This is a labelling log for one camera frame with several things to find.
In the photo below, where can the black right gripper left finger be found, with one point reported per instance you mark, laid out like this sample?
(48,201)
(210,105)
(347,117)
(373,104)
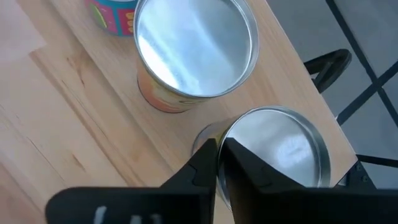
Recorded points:
(199,177)

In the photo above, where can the orange label can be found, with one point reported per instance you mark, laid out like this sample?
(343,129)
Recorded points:
(192,46)

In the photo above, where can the black aluminium table frame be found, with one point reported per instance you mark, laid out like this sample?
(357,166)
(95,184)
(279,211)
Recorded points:
(357,177)

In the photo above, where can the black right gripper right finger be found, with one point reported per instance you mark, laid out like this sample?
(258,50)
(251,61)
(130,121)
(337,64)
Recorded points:
(248,186)

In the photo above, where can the wooden shelf board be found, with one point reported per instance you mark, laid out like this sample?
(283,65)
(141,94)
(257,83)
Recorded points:
(102,77)

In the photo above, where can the teal pink label small can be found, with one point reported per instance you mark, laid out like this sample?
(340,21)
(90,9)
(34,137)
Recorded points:
(109,18)

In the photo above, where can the yellow green label large can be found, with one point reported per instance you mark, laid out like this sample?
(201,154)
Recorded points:
(280,146)

